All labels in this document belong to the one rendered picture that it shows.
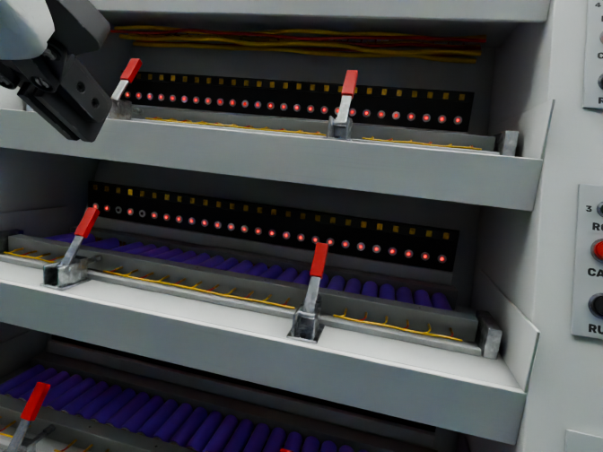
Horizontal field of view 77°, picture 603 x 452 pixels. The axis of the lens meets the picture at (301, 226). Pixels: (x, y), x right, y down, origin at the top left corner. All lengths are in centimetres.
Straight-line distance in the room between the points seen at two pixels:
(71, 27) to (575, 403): 39
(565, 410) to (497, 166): 20
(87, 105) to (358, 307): 29
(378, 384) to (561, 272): 17
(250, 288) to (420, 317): 18
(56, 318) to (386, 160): 36
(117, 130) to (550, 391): 47
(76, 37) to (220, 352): 27
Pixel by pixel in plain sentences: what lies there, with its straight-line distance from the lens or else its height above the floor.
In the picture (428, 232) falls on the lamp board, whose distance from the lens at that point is 50.
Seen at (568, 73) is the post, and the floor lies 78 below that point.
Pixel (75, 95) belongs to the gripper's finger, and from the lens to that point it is 24.
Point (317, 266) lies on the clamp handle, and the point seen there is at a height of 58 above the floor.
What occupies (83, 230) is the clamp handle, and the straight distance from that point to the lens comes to 48.
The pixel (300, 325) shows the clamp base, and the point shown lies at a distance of 37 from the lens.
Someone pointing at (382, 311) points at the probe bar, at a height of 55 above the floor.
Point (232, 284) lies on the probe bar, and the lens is 43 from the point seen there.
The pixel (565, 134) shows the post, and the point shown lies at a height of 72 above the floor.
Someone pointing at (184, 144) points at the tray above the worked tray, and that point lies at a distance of 42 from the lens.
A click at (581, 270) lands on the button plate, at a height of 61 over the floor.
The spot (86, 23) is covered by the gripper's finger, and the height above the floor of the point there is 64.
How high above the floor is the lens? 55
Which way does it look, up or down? 10 degrees up
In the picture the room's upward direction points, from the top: 10 degrees clockwise
